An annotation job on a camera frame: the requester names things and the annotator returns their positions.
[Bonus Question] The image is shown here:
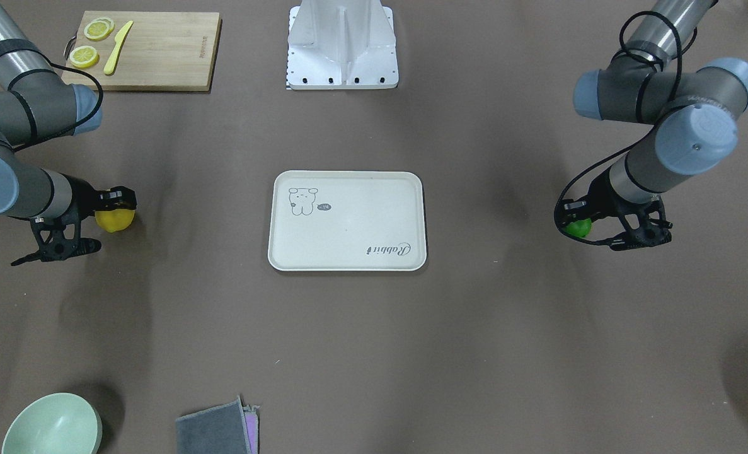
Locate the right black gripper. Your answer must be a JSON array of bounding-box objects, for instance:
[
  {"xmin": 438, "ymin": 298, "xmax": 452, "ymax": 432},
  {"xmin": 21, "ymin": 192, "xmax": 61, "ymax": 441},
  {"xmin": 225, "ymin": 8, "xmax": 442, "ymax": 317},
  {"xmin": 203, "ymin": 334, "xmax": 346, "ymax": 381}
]
[{"xmin": 11, "ymin": 176, "xmax": 135, "ymax": 267}]

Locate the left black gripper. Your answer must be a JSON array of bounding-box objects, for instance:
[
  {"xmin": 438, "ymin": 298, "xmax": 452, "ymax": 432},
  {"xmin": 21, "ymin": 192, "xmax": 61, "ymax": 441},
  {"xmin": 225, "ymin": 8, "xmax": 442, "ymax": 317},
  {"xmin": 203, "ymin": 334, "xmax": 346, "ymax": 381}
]
[{"xmin": 555, "ymin": 173, "xmax": 672, "ymax": 251}]

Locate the green lime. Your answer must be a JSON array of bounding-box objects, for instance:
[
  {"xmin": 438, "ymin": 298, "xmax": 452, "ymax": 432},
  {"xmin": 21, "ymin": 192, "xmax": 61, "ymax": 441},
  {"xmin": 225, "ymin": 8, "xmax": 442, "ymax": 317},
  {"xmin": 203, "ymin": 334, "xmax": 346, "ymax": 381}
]
[{"xmin": 564, "ymin": 218, "xmax": 592, "ymax": 238}]

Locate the yellow lemon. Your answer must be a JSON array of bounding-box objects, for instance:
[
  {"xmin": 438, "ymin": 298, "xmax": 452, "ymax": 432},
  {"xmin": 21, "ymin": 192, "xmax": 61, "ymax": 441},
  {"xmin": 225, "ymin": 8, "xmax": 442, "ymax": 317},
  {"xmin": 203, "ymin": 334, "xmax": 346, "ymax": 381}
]
[{"xmin": 95, "ymin": 209, "xmax": 135, "ymax": 233}]

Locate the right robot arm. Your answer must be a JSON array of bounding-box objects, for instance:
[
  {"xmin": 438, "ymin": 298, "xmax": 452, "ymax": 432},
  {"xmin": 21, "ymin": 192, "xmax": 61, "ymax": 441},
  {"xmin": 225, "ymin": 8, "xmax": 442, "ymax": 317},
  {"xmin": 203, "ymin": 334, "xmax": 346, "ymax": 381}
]
[{"xmin": 0, "ymin": 4, "xmax": 137, "ymax": 265}]

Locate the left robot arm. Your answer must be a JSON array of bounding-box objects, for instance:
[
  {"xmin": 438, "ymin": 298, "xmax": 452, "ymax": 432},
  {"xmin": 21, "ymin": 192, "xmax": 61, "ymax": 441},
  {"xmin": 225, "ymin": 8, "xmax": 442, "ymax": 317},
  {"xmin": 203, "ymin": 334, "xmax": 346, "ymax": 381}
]
[{"xmin": 553, "ymin": 1, "xmax": 748, "ymax": 251}]

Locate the white rabbit tray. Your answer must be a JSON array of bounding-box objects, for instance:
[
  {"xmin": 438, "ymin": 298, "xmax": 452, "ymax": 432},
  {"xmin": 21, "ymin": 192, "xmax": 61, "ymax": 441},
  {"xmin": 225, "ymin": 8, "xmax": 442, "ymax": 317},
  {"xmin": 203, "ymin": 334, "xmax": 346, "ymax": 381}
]
[{"xmin": 267, "ymin": 170, "xmax": 427, "ymax": 271}]

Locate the pale green bowl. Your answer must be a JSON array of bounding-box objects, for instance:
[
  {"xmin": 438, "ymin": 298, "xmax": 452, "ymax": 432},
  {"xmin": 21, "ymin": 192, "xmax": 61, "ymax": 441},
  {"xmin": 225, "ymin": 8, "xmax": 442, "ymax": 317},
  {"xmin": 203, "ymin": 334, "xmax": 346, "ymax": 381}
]
[{"xmin": 0, "ymin": 393, "xmax": 103, "ymax": 453}]

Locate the yellow plastic knife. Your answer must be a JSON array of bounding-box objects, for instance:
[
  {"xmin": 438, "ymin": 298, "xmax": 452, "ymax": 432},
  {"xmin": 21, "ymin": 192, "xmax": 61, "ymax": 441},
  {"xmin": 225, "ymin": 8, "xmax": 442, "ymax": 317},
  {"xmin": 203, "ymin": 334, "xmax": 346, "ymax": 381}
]
[{"xmin": 103, "ymin": 20, "xmax": 134, "ymax": 76}]

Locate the wooden cutting board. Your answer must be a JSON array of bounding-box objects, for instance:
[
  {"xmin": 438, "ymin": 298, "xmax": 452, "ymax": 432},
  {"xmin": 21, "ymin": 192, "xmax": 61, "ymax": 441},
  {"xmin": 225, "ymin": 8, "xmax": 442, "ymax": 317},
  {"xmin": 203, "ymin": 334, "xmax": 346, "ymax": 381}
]
[{"xmin": 69, "ymin": 11, "xmax": 222, "ymax": 92}]

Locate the lemon slice pair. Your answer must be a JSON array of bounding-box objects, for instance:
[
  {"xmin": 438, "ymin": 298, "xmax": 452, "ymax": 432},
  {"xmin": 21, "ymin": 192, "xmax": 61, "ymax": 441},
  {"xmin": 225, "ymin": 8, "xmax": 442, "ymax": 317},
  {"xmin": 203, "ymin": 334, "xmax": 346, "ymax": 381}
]
[{"xmin": 83, "ymin": 17, "xmax": 115, "ymax": 42}]

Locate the grey folded cloth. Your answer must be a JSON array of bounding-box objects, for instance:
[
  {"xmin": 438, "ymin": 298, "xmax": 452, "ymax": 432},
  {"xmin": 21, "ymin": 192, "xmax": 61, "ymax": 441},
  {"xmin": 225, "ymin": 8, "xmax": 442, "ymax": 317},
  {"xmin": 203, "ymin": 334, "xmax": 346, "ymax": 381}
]
[{"xmin": 175, "ymin": 399, "xmax": 259, "ymax": 453}]

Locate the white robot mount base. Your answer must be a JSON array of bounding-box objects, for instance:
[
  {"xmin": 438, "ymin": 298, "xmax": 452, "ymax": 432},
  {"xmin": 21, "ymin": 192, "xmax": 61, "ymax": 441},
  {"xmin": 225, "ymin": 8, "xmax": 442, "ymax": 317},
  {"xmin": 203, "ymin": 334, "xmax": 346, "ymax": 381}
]
[{"xmin": 285, "ymin": 1, "xmax": 400, "ymax": 90}]

